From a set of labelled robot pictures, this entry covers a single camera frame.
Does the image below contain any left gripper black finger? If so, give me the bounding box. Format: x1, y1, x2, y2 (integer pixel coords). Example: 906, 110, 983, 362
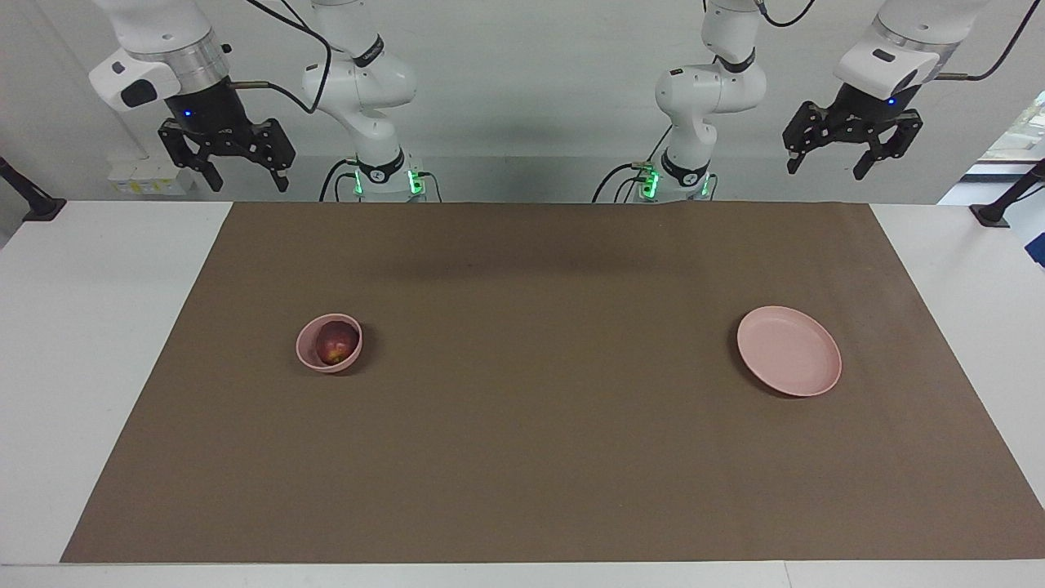
782, 101, 827, 175
853, 113, 924, 181

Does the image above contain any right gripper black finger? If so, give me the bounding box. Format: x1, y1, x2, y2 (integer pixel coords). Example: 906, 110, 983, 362
158, 121, 224, 194
247, 119, 296, 194

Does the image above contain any dark red apple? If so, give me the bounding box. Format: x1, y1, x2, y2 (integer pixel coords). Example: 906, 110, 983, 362
316, 321, 358, 366

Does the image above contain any pink bowl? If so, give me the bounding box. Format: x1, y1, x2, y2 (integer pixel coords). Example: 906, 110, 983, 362
296, 313, 363, 374

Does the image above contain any pink plate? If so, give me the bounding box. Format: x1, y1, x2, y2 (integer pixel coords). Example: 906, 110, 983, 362
736, 305, 843, 399

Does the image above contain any black clamp stand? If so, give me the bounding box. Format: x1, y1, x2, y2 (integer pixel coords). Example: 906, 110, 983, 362
0, 158, 67, 222
970, 159, 1045, 227

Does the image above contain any brown table mat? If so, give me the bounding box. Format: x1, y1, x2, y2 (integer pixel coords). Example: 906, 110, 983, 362
61, 202, 1045, 564

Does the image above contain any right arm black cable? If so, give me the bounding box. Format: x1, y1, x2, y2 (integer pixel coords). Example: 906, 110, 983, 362
229, 0, 332, 115

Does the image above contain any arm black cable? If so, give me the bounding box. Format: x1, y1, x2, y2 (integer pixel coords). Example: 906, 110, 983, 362
229, 0, 332, 115
755, 0, 1031, 82

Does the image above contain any white wall socket box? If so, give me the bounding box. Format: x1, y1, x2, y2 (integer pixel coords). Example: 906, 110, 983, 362
106, 159, 198, 196

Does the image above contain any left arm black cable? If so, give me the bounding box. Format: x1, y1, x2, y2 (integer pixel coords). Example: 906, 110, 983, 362
755, 0, 1031, 82

